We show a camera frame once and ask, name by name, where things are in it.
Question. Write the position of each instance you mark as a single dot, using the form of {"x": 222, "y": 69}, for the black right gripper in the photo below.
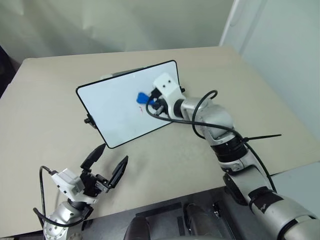
{"x": 162, "y": 103}

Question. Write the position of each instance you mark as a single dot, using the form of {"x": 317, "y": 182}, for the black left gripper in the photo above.
{"x": 93, "y": 183}

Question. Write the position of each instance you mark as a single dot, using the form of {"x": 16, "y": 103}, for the blue eraser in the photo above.
{"x": 142, "y": 98}

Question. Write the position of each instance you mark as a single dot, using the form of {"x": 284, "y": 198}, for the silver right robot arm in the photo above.
{"x": 250, "y": 175}

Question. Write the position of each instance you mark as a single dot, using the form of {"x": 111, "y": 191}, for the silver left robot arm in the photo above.
{"x": 62, "y": 217}

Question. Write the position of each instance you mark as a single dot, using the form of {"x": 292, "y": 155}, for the black-framed whiteboard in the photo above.
{"x": 112, "y": 107}

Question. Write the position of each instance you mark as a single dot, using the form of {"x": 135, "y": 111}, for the dark rounded shape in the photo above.
{"x": 138, "y": 228}

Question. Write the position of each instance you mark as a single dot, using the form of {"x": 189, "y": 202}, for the black zip tie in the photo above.
{"x": 262, "y": 137}

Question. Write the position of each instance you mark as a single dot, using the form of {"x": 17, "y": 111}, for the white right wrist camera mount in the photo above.
{"x": 168, "y": 86}

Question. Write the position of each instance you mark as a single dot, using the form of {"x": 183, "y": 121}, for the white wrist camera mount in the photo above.
{"x": 68, "y": 183}
{"x": 168, "y": 86}

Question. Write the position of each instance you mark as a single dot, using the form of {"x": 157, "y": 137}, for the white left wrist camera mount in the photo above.
{"x": 68, "y": 183}

